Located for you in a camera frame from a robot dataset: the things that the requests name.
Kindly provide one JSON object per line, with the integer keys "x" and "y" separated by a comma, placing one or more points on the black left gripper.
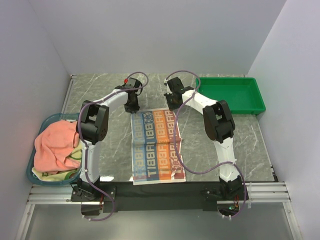
{"x": 134, "y": 108}

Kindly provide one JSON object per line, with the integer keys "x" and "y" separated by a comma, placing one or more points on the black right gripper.
{"x": 168, "y": 95}

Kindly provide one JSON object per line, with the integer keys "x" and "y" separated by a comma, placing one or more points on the colourful striped rabbit towel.
{"x": 153, "y": 148}

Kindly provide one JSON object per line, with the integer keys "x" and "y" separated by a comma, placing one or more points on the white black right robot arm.
{"x": 219, "y": 126}

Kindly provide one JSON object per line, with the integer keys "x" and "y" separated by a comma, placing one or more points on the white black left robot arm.
{"x": 92, "y": 127}

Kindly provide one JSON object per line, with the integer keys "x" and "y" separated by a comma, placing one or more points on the teal plastic basket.
{"x": 70, "y": 117}

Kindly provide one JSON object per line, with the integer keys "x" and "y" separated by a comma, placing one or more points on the green plastic tray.
{"x": 242, "y": 94}

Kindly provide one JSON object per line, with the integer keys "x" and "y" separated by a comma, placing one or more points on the salmon pink towel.
{"x": 54, "y": 146}

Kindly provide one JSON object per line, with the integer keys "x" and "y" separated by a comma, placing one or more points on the yellow green patterned towel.
{"x": 59, "y": 176}

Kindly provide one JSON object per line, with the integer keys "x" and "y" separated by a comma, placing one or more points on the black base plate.
{"x": 107, "y": 204}

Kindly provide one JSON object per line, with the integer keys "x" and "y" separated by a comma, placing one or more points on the aluminium mounting rail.
{"x": 257, "y": 192}

